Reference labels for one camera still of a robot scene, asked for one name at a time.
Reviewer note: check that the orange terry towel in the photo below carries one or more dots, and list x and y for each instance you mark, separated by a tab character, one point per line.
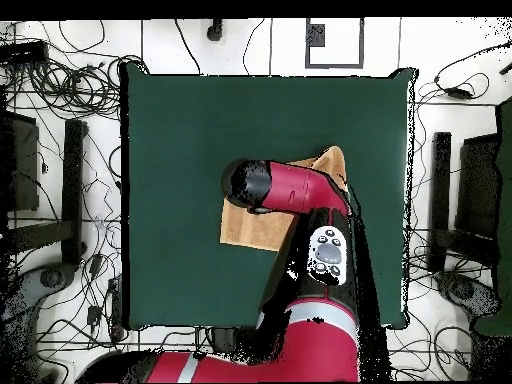
248	230

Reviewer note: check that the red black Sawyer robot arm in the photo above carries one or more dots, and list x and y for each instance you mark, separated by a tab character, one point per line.
296	188

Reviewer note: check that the dark green table cloth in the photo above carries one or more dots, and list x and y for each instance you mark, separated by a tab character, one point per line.
180	140

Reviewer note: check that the black power adapter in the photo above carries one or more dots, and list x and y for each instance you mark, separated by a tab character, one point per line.
96	264
94	315

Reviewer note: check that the narrow black power strip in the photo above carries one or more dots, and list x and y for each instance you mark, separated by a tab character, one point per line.
116	308

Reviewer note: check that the small black floor object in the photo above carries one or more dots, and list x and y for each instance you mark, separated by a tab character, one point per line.
214	31

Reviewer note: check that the black upright bar stand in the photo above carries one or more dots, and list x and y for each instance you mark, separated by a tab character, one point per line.
73	180
442	180

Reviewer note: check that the grey office chair base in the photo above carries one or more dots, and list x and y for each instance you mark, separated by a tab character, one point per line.
464	288
52	278

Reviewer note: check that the black cross beam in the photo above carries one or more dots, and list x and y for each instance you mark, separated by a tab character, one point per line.
40	236

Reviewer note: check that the black box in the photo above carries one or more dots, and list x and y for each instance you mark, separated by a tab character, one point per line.
24	160
478	180

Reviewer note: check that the dark green curtain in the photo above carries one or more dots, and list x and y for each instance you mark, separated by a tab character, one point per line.
504	180

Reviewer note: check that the long black power strip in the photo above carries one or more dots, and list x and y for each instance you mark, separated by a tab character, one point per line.
24	52

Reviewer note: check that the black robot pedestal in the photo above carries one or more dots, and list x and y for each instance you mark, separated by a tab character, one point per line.
223	340

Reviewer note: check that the grey square floor frame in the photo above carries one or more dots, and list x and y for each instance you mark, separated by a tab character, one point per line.
308	48

